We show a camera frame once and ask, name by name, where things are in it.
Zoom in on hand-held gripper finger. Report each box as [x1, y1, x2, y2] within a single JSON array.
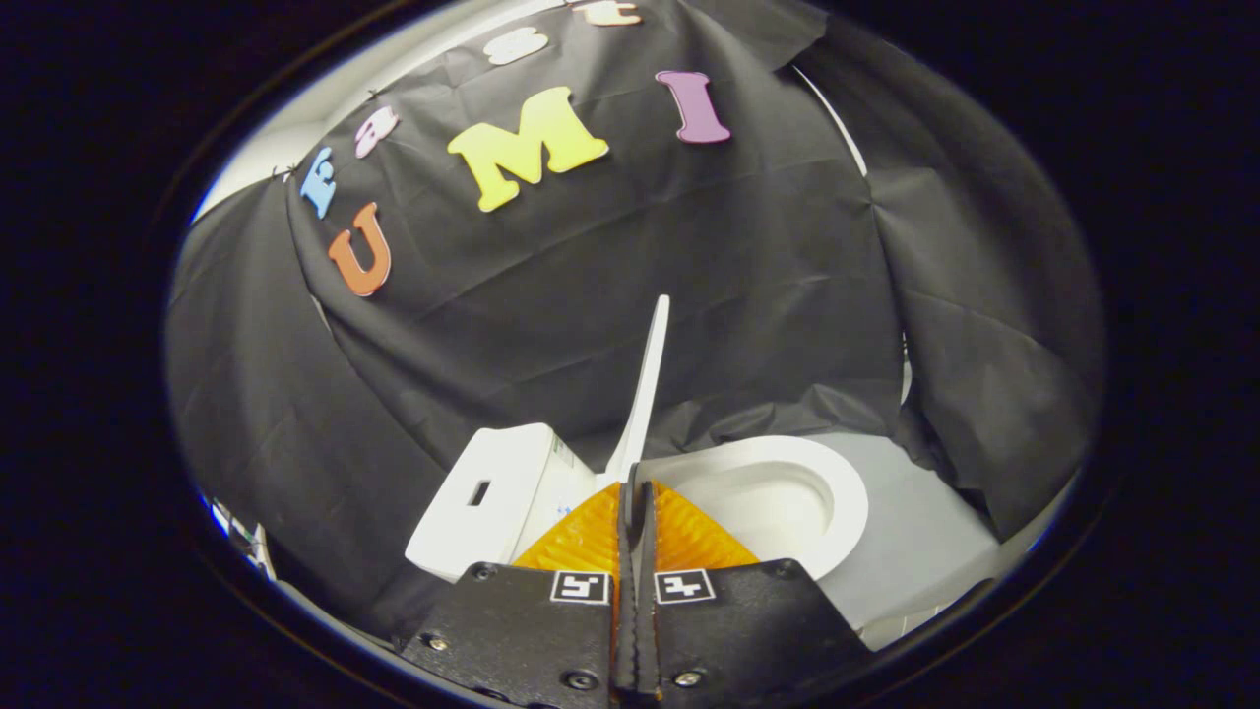
[[635, 480, 872, 702], [399, 481, 631, 702]]

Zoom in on white toilet lid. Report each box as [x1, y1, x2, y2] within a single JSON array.
[[605, 293, 672, 485]]

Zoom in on white toilet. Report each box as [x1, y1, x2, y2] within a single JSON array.
[[405, 423, 870, 584]]

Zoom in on black backdrop cloth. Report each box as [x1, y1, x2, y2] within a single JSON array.
[[165, 0, 1105, 631]]

